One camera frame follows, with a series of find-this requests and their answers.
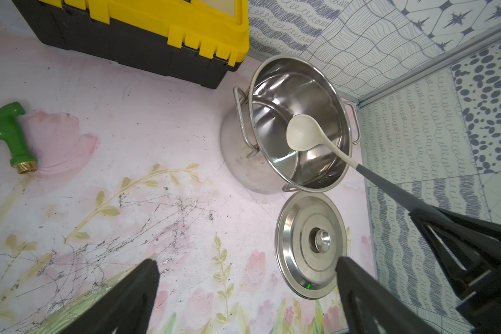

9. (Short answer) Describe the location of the yellow and black toolbox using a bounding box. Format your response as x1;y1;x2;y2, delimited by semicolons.
14;0;249;89

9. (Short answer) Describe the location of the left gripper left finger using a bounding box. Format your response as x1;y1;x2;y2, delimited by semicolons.
61;259;160;333

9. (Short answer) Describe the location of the cream spoon with grey handle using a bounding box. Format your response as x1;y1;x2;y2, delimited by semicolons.
286;115;438;214

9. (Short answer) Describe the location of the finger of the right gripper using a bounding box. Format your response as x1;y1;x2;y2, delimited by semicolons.
457;271;501;333
409;207;501;288

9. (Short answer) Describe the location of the stainless steel stock pot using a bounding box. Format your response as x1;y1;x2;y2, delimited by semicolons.
220;55;356;194

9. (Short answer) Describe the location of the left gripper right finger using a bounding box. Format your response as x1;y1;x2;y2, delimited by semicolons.
335;257;436;333

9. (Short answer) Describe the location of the stainless steel pot lid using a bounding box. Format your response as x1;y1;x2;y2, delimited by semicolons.
275;191;347;300

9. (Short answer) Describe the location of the green garden tap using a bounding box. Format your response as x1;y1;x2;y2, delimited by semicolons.
0;102;38;175

